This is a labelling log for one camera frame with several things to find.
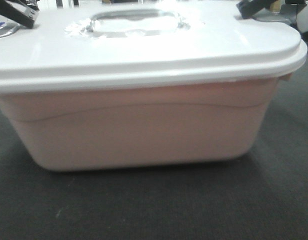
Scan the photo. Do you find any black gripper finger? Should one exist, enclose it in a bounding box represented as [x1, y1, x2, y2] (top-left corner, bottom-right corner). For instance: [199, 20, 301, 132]
[0, 0, 39, 28]
[236, 0, 275, 19]

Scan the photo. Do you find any white lidded plastic bin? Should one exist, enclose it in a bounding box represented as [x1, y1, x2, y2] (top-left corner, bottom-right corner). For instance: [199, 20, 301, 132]
[0, 0, 308, 171]

